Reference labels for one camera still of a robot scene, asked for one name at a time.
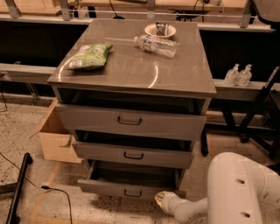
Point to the cloth-covered gripper end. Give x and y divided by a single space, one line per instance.
170 203

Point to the grey bottom drawer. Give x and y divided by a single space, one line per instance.
132 181

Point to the grey drawer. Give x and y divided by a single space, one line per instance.
133 155
132 181
131 122

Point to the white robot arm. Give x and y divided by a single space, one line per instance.
239 190

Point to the grey middle drawer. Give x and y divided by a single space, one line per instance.
133 155

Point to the grey drawer cabinet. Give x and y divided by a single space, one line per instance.
135 79

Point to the grey top drawer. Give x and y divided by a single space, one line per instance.
131 122

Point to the black office chair base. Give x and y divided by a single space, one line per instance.
267 101

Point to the cardboard box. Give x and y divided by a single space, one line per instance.
56 141

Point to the left sanitizer pump bottle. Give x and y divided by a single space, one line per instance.
231 75

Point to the clear plastic water bottle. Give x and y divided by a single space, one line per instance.
160 46

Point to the black stand leg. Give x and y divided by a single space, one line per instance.
16 189

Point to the green snack bag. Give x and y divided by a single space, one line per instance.
89 57

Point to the white bowl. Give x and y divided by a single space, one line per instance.
151 30

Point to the dark packet in bowl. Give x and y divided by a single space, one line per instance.
162 29

